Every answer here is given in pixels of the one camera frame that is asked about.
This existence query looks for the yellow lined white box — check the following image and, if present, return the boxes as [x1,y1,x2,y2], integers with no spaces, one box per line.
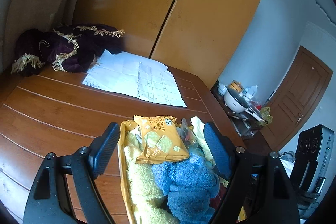
[116,119,247,224]

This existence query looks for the blue towel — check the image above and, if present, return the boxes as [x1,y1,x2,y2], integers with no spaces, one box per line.
[152,153,220,223]

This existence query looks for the yellow snack bag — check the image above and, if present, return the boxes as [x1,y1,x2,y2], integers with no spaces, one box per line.
[134,115,190,164]

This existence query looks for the white plastic package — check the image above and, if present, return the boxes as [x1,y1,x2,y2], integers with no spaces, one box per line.
[190,116,215,165]

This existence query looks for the yellow ceramic jar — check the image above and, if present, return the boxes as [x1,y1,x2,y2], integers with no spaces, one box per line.
[228,80,244,92]

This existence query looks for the brown wooden door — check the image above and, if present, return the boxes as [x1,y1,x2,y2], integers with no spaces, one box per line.
[260,46,333,151]

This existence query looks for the yellow towel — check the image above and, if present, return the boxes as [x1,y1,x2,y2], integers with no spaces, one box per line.
[123,131,179,223]

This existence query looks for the white paper sheets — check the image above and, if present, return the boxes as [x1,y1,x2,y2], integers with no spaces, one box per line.
[82,51,186,107]

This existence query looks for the purple gold fringed cloth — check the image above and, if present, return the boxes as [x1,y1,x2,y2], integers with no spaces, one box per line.
[11,23,125,76]

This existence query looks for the white rice cooker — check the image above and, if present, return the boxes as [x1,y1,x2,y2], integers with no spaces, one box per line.
[224,88,262,122]

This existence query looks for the zip bag of pens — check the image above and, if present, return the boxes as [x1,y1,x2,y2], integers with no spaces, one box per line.
[176,118,198,149]

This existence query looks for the yellow wooden wardrobe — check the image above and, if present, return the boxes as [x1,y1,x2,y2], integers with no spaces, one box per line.
[73,0,260,88]

